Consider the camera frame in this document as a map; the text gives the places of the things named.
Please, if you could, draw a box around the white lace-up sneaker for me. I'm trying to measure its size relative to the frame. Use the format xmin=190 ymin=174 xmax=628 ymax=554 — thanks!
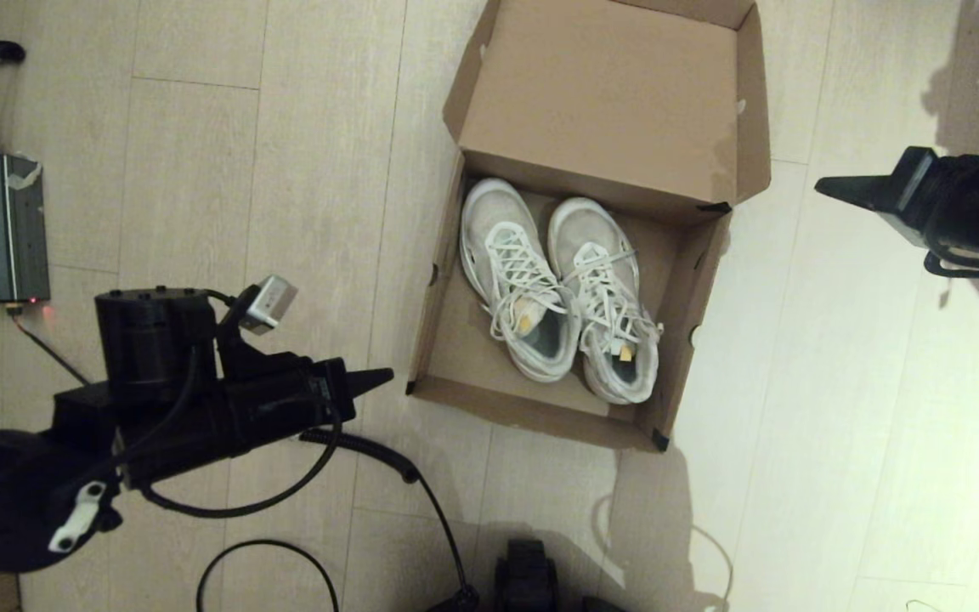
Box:
xmin=547 ymin=197 xmax=665 ymax=405
xmin=460 ymin=177 xmax=582 ymax=383

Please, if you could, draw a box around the brown cardboard shoe box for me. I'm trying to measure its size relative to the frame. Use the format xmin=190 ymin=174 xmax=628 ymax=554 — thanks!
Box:
xmin=407 ymin=0 xmax=772 ymax=453

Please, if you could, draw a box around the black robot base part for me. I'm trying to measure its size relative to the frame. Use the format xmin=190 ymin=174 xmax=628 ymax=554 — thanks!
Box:
xmin=494 ymin=538 xmax=560 ymax=612

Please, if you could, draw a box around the grey power supply unit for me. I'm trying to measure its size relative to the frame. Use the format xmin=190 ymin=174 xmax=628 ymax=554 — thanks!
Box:
xmin=0 ymin=155 xmax=52 ymax=303

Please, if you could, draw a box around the black corrugated cable conduit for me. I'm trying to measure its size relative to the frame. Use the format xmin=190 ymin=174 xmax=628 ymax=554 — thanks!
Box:
xmin=12 ymin=308 xmax=480 ymax=611

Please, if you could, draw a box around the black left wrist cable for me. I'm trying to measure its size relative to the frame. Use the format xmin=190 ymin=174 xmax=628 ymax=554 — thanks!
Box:
xmin=120 ymin=293 xmax=344 ymax=519

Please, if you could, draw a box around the thin black cable loop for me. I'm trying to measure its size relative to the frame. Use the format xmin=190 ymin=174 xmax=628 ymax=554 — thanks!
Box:
xmin=197 ymin=540 xmax=342 ymax=612

